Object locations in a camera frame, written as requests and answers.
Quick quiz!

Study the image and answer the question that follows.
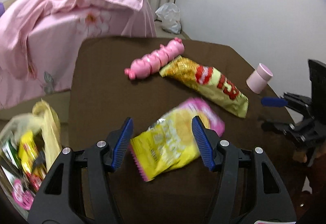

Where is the yellow pink chip bag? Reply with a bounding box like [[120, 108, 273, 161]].
[[130, 98, 225, 181]]

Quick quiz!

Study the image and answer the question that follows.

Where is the pink spoon-shaped package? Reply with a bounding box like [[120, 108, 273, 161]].
[[12, 179, 34, 211]]

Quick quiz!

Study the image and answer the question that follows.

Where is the pink cylindrical container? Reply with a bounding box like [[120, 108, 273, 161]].
[[246, 63, 273, 94]]

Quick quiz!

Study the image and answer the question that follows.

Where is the purple pillow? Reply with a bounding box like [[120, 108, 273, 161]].
[[0, 2, 5, 17]]

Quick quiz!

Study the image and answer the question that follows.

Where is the gold red chip bag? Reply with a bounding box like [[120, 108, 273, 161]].
[[159, 56, 249, 118]]

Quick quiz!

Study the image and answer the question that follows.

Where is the green white milk carton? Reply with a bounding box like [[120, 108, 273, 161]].
[[1, 139, 22, 186]]

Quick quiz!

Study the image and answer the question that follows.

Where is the yellow trash bag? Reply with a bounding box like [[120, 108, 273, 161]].
[[1, 100, 62, 215]]

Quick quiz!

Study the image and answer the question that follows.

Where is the pink floral duvet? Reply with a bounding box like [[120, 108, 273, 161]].
[[0, 0, 154, 81]]

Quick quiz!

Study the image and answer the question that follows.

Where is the pink pig toy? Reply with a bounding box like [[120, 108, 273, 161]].
[[124, 38, 185, 80]]

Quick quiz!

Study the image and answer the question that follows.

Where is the yellow foil wrapper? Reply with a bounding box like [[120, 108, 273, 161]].
[[18, 130, 46, 180]]

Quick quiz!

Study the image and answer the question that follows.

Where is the pink floral bed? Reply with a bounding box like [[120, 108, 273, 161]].
[[1, 0, 156, 123]]

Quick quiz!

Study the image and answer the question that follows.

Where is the white plastic bag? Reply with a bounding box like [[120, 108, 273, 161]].
[[155, 2, 182, 34]]

